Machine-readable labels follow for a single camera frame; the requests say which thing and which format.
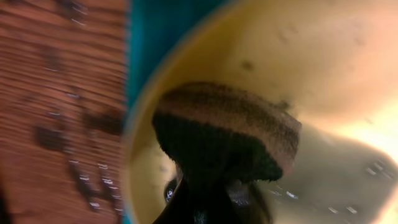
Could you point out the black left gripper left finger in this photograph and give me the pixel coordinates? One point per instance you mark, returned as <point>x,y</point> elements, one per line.
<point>187,207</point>

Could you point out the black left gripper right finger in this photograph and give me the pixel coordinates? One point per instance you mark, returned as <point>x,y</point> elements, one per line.
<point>249,203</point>

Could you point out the dark green sponge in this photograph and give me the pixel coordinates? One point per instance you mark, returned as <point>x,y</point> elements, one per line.
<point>217,133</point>

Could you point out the blue plastic tray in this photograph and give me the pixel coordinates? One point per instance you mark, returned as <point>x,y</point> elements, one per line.
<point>170,43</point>

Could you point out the yellow-green plate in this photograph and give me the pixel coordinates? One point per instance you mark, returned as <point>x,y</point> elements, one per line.
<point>333,66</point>

